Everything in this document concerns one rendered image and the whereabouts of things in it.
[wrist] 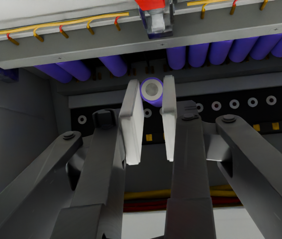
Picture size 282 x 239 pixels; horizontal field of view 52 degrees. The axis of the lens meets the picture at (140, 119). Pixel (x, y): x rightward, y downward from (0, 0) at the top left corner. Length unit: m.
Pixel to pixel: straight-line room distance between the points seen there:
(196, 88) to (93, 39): 0.16
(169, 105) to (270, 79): 0.22
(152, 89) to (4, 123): 0.16
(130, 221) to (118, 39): 0.13
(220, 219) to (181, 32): 0.13
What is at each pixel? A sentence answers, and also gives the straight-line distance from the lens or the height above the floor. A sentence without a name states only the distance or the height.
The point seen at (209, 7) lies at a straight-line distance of 0.22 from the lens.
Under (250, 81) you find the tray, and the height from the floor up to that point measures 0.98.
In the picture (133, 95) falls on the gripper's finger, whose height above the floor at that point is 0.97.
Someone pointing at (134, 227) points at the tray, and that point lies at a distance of 0.21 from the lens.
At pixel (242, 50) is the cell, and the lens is 0.28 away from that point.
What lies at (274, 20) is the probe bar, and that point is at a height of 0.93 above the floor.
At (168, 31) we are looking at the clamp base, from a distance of 0.20.
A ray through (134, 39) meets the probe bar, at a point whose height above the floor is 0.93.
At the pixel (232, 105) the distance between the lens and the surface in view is 0.35.
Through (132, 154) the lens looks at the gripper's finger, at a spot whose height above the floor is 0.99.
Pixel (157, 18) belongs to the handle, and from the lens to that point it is 0.19.
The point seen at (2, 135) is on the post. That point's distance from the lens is 0.30.
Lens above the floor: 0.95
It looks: 10 degrees up
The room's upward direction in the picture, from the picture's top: 173 degrees clockwise
